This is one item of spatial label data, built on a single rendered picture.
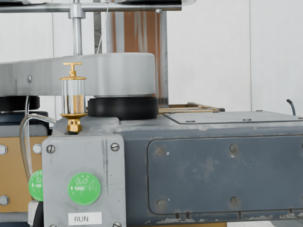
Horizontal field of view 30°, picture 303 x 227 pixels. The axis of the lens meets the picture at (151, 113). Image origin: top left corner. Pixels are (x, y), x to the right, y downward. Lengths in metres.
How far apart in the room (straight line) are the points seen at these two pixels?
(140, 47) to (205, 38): 4.78
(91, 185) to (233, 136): 0.16
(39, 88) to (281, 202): 0.37
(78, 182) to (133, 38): 0.59
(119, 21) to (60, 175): 0.58
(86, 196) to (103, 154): 0.04
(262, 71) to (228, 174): 5.37
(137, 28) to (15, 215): 0.40
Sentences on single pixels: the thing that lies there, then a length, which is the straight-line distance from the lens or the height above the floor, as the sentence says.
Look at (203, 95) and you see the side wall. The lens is 5.81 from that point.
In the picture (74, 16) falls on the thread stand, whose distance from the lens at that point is 0.90.
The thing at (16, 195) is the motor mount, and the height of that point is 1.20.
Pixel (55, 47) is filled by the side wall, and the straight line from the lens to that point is 5.77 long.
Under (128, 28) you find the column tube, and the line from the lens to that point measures 1.06.
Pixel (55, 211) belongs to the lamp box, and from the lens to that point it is 0.53.
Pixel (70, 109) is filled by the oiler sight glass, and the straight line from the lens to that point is 0.59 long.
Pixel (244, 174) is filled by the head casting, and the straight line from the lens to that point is 0.59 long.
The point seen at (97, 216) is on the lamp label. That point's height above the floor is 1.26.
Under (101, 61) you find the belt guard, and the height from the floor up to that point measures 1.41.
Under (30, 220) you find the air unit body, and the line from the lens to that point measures 0.80.
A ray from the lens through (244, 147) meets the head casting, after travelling 0.58.
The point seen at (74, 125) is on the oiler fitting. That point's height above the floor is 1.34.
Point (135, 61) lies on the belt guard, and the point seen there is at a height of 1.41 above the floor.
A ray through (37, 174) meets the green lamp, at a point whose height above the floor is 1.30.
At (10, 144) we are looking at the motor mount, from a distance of 0.96.
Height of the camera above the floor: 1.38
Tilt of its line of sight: 3 degrees down
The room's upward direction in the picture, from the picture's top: 1 degrees counter-clockwise
